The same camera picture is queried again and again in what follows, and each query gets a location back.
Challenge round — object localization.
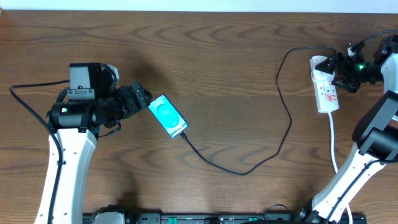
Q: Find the turquoise screen smartphone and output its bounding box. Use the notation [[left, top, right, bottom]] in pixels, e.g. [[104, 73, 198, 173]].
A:
[[148, 95, 188, 138]]

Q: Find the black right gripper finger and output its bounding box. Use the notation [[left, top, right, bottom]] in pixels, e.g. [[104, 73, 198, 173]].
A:
[[315, 53, 345, 75], [331, 78, 358, 93]]

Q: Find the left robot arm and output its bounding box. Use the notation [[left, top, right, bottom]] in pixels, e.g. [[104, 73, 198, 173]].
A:
[[35, 62, 152, 223]]

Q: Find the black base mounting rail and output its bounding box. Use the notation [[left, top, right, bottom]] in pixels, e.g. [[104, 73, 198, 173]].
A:
[[82, 204, 302, 224]]

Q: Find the white charger plug adapter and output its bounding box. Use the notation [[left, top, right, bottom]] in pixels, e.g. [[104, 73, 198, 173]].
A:
[[309, 55, 335, 82]]

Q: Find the white power strip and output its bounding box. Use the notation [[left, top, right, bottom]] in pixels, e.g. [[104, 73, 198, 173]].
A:
[[311, 68, 339, 113]]

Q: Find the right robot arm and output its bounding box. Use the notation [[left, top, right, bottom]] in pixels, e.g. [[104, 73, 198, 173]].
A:
[[294, 30, 397, 223]]

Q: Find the white power strip cord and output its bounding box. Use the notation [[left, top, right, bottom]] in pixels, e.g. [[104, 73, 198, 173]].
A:
[[327, 112, 354, 224]]

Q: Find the black charging cable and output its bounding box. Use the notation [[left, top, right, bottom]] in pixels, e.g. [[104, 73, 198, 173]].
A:
[[179, 45, 337, 177]]

